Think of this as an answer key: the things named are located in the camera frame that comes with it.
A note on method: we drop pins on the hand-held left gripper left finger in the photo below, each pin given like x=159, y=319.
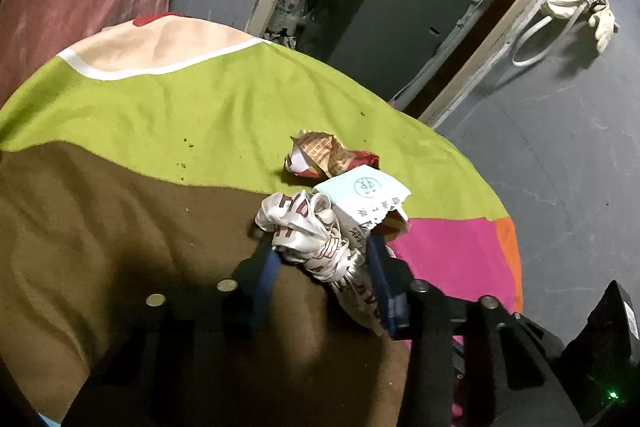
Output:
x=266, y=279

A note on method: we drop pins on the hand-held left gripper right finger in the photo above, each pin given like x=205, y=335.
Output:
x=384, y=289

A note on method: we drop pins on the white red-print plastic bag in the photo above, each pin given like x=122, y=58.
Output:
x=300, y=227

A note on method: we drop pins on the brown red snack packet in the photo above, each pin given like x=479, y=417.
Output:
x=322, y=152

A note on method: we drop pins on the colourful patchwork blanket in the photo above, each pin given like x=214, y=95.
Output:
x=150, y=157

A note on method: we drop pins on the clear plastic bottle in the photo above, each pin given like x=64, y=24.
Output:
x=289, y=9

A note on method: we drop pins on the grey metal cabinet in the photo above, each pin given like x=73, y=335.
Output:
x=380, y=17

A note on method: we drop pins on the white rubber glove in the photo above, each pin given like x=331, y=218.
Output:
x=604, y=19

